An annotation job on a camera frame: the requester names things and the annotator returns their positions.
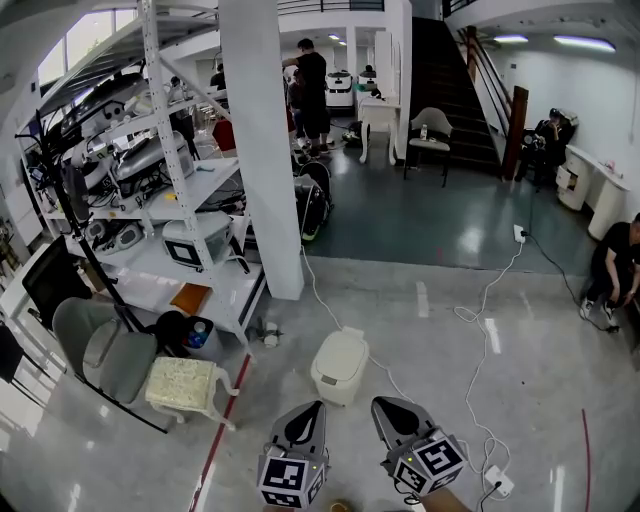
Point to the grey bin with black bag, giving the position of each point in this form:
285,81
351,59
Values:
200,342

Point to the white ornate side table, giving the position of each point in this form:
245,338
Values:
379,117

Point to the blue plastic bottle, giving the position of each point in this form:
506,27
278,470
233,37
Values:
199,334

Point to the small white floor gadget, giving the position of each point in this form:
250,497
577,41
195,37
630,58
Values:
270,335

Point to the long ceiling lamp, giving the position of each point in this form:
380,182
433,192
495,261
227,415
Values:
510,38
585,43

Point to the white square pillar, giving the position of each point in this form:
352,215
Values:
262,150

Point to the white box device black screen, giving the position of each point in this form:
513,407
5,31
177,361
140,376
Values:
196,242

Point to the person's right forearm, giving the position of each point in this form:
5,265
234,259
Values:
442,502

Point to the white cushioned dark-frame chair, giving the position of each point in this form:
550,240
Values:
430,142

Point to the white wheeled robot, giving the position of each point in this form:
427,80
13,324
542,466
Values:
340,89

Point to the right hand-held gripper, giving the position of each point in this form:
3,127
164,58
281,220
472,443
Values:
431,465

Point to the orange flat board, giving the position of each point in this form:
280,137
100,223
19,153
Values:
190,298

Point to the dark staircase with wooden railing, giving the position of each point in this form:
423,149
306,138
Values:
450,100

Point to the white power strip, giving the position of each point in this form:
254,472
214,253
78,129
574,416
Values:
519,233
499,481

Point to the white trash bin with lid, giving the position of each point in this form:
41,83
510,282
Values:
339,367

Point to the black round machine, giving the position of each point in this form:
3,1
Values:
312,200

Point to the clear bottle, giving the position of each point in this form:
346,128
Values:
424,131

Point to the black tripod stand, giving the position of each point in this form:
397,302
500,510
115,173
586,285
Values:
75,200

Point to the white metal shelving rack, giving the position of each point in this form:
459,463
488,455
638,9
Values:
165,210

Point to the white curved counter cabinet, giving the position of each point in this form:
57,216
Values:
595,187

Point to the cream ornate stool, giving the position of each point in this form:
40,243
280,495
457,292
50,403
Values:
182,382

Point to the grey office chair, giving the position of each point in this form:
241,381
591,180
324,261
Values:
112,355

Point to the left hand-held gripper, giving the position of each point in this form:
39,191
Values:
284,476

